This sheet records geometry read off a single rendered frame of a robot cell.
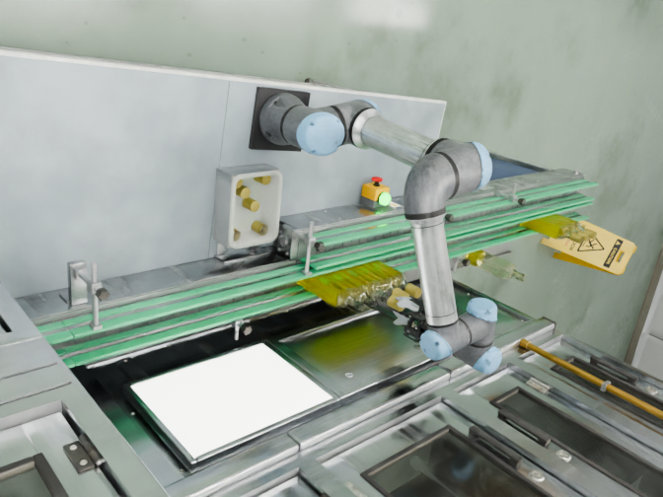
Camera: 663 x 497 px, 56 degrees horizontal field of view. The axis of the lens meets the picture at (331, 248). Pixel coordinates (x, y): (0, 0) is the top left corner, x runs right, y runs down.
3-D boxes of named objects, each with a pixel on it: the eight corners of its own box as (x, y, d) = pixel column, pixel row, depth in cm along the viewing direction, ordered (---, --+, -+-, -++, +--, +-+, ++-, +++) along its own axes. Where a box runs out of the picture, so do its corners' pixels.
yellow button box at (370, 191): (358, 202, 224) (373, 208, 219) (361, 181, 221) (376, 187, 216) (373, 199, 228) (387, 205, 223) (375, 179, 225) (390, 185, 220)
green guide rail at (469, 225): (300, 260, 195) (316, 270, 190) (300, 257, 195) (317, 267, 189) (578, 195, 307) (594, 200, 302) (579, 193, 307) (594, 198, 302)
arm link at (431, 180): (415, 162, 135) (448, 369, 146) (451, 151, 141) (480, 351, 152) (381, 163, 145) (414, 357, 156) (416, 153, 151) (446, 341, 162)
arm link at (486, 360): (506, 342, 161) (502, 369, 165) (472, 324, 168) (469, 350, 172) (487, 355, 156) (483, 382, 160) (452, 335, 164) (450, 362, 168)
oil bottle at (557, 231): (518, 225, 279) (576, 247, 260) (521, 213, 277) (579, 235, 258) (525, 223, 283) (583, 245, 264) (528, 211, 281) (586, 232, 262)
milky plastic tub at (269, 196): (213, 241, 187) (229, 250, 181) (216, 168, 178) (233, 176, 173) (261, 232, 198) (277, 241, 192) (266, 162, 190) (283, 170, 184)
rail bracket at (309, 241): (288, 266, 193) (314, 282, 184) (292, 215, 186) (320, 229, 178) (295, 264, 195) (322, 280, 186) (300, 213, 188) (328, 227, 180)
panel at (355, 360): (121, 393, 157) (190, 474, 134) (121, 384, 155) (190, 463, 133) (376, 310, 214) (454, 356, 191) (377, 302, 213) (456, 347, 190)
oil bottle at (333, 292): (296, 283, 198) (340, 312, 184) (297, 267, 196) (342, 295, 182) (309, 280, 202) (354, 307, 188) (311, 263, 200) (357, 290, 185)
